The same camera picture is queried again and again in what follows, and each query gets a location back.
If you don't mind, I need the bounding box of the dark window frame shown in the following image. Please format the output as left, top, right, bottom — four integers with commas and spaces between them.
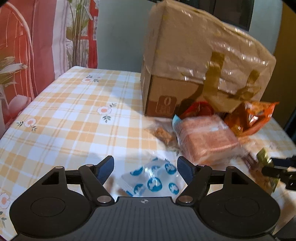
147, 0, 255, 32

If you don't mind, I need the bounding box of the small clear brown snack packet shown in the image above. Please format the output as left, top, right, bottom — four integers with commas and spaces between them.
145, 124, 179, 150

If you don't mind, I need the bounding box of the pink bread package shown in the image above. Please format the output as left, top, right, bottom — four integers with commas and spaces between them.
172, 115, 243, 165

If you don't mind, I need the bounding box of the red printed curtain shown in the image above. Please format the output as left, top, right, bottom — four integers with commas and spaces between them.
1, 0, 99, 133

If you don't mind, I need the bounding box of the gold foil snack packet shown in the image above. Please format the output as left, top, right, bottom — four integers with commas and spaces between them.
242, 148, 282, 194

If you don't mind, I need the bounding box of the yellow plaid tablecloth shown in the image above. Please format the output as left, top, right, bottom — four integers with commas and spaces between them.
1, 67, 295, 240

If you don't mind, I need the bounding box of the white blue candy packet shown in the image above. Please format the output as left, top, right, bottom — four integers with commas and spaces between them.
117, 156, 186, 200

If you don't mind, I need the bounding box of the red snack packet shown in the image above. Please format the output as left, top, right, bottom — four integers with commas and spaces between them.
180, 101, 215, 120

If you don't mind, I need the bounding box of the orange chips bag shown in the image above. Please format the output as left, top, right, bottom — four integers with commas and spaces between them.
224, 101, 279, 137

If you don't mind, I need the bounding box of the cardboard box with plastic bag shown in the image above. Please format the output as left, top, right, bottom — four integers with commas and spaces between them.
140, 1, 276, 118

